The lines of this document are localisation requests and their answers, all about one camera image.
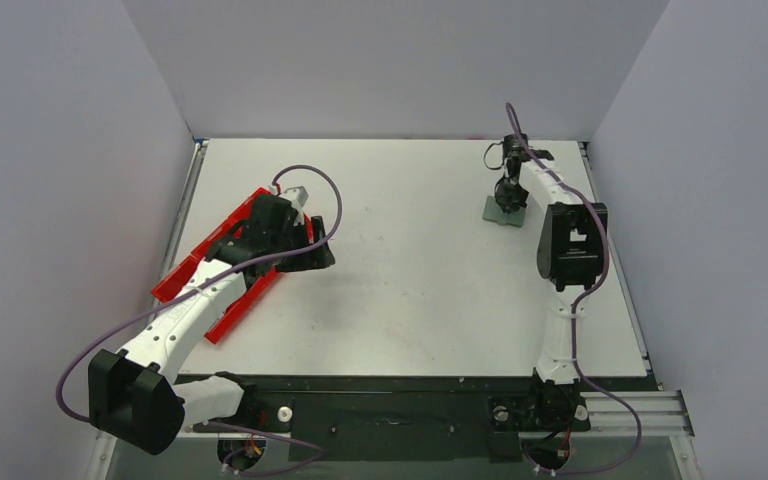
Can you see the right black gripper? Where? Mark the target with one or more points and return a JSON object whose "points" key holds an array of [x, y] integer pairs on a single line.
{"points": [[507, 189]]}

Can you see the red plastic bin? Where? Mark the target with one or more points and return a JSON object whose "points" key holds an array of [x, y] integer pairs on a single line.
{"points": [[202, 298]]}

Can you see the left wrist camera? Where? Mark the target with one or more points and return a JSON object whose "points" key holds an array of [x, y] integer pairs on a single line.
{"points": [[298, 196]]}

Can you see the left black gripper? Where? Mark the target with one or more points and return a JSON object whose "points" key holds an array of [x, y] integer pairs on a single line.
{"points": [[316, 258]]}

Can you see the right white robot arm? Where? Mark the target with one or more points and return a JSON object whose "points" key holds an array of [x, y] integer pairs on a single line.
{"points": [[570, 257]]}

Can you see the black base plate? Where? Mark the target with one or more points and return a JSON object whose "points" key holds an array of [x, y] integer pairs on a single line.
{"points": [[407, 418]]}

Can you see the green card holder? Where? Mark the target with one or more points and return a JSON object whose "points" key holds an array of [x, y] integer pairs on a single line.
{"points": [[493, 213]]}

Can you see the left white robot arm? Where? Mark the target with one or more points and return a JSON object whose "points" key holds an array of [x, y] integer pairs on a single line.
{"points": [[133, 393]]}

